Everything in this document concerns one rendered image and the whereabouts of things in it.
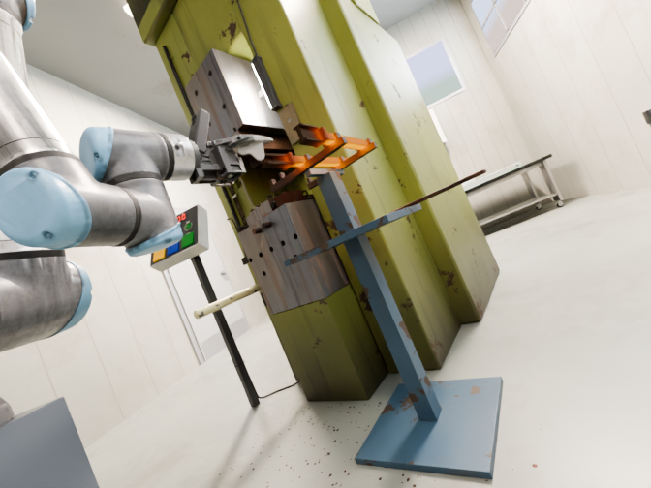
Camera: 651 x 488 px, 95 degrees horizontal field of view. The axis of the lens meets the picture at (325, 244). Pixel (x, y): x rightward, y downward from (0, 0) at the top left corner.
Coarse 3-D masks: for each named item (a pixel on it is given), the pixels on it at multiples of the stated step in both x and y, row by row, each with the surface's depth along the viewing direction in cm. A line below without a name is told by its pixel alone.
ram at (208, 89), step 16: (208, 64) 146; (224, 64) 145; (240, 64) 155; (192, 80) 156; (208, 80) 148; (224, 80) 142; (240, 80) 150; (256, 80) 160; (192, 96) 158; (208, 96) 151; (224, 96) 145; (240, 96) 146; (256, 96) 155; (208, 112) 154; (224, 112) 147; (240, 112) 142; (256, 112) 151; (272, 112) 161; (208, 128) 156; (224, 128) 150; (240, 128) 144; (256, 128) 150; (272, 128) 158
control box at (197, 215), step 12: (180, 216) 173; (192, 216) 169; (204, 216) 173; (192, 228) 165; (204, 228) 168; (180, 240) 164; (204, 240) 164; (180, 252) 160; (192, 252) 162; (156, 264) 164; (168, 264) 167
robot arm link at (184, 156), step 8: (168, 136) 55; (176, 136) 57; (176, 144) 55; (184, 144) 57; (176, 152) 55; (184, 152) 57; (192, 152) 58; (176, 160) 55; (184, 160) 57; (192, 160) 58; (176, 168) 56; (184, 168) 57; (192, 168) 59; (176, 176) 58; (184, 176) 59
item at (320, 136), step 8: (296, 128) 73; (304, 128) 74; (312, 128) 76; (320, 128) 78; (304, 136) 73; (312, 136) 76; (320, 136) 79; (328, 136) 81; (344, 136) 89; (304, 144) 74; (312, 144) 77; (320, 144) 79; (328, 144) 85; (352, 144) 93; (360, 144) 97
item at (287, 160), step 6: (264, 156) 79; (270, 156) 81; (276, 156) 82; (282, 156) 84; (288, 156) 86; (294, 156) 88; (300, 156) 90; (264, 162) 79; (270, 162) 79; (276, 162) 81; (282, 162) 83; (288, 162) 85; (294, 162) 86; (300, 162) 89; (324, 162) 99; (330, 162) 103; (336, 162) 106
